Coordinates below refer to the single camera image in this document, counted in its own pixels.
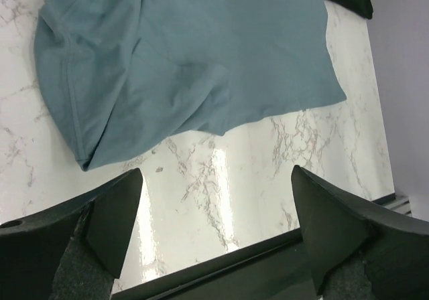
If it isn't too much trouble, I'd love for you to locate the aluminium extrusion rail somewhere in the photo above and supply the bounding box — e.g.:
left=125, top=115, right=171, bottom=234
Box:
left=373, top=193, right=412, bottom=217

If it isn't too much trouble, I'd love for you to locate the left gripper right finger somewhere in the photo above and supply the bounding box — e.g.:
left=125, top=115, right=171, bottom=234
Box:
left=291, top=165, right=428, bottom=299

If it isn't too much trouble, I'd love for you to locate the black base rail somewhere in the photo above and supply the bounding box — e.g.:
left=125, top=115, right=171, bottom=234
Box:
left=113, top=229, right=319, bottom=300

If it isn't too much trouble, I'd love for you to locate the blue-grey t-shirt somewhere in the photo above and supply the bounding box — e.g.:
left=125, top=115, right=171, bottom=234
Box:
left=34, top=0, right=346, bottom=171

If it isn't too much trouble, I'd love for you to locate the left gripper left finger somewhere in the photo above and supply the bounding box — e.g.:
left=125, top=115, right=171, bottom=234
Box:
left=1, top=169, right=143, bottom=299

